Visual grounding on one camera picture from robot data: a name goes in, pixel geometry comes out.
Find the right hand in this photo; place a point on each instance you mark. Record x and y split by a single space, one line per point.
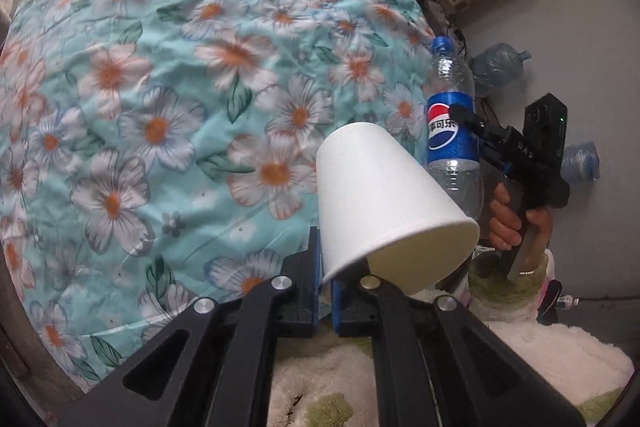
505 228

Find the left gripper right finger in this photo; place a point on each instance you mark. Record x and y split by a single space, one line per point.
354 305

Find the Pepsi plastic bottle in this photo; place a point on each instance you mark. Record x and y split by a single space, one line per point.
451 152

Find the white paper cup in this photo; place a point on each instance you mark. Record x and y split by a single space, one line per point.
378 204

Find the clear plastic bag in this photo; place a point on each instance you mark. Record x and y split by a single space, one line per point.
581 163

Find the floral teal quilt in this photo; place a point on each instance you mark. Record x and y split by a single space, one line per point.
156 151

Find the large water jug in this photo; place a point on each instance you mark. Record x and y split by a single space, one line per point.
497 67

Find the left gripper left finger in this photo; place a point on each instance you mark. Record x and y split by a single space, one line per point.
299 314

